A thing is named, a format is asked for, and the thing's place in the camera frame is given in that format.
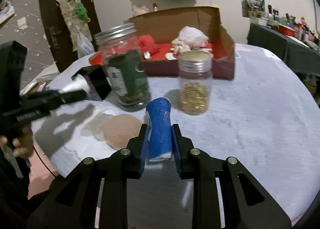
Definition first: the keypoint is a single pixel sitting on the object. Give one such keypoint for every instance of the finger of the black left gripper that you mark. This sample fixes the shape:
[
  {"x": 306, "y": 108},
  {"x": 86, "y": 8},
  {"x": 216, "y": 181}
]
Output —
[{"x": 52, "y": 98}]

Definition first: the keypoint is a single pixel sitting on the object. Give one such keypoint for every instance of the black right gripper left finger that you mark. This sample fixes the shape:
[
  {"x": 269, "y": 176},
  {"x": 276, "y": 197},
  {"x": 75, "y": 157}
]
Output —
[{"x": 94, "y": 185}]

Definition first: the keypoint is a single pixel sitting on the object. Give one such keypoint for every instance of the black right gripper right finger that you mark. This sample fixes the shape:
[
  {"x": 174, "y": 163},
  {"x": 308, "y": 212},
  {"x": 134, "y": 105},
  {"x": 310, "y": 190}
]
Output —
[{"x": 225, "y": 193}]

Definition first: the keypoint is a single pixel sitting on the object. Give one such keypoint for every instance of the red knitted soft object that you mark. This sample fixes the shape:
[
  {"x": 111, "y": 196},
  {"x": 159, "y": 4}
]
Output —
[{"x": 148, "y": 45}]

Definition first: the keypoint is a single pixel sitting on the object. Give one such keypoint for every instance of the cream lace scrunchie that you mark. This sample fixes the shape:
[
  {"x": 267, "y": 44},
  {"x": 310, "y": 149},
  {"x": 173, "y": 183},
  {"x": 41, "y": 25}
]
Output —
[{"x": 179, "y": 46}]

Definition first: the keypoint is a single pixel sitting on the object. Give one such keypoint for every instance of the person left hand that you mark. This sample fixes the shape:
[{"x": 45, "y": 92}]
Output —
[{"x": 23, "y": 145}]

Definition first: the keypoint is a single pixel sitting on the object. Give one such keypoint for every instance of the colourful black small box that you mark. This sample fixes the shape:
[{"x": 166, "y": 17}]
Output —
[{"x": 97, "y": 81}]

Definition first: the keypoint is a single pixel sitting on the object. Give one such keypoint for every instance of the plastic bag on door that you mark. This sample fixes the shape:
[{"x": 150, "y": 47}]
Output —
[{"x": 84, "y": 46}]

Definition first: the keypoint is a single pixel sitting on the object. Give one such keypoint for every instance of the beige round pad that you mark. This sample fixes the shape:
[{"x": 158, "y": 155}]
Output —
[{"x": 120, "y": 129}]

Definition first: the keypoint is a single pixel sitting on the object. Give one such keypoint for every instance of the large jar with green leaves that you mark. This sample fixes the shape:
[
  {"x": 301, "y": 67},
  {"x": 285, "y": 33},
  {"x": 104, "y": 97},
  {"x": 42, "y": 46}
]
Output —
[{"x": 122, "y": 57}]

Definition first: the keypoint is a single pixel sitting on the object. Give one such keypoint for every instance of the green dinosaur plush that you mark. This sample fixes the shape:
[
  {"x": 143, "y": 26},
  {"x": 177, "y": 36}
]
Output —
[{"x": 81, "y": 12}]

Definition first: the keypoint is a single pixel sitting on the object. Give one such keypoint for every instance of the small jar with gold beads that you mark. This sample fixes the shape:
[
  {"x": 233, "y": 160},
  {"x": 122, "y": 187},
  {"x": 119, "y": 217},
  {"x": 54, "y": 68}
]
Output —
[{"x": 195, "y": 77}]

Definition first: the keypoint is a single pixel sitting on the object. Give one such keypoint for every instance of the pink pig plush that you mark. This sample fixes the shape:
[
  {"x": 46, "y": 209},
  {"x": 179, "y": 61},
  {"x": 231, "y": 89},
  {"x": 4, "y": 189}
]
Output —
[{"x": 139, "y": 10}]

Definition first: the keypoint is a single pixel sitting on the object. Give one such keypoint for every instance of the red cardboard box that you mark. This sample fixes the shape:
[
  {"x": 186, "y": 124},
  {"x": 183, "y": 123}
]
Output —
[{"x": 165, "y": 25}]

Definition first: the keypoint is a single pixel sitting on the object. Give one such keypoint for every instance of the dark green side table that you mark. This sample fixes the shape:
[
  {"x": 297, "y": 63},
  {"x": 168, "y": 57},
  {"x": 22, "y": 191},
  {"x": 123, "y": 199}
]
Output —
[{"x": 299, "y": 58}]

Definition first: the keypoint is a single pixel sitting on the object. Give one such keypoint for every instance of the white mesh pouf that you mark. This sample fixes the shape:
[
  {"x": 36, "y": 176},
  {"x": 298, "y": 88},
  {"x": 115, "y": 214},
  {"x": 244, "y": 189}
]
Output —
[{"x": 193, "y": 37}]

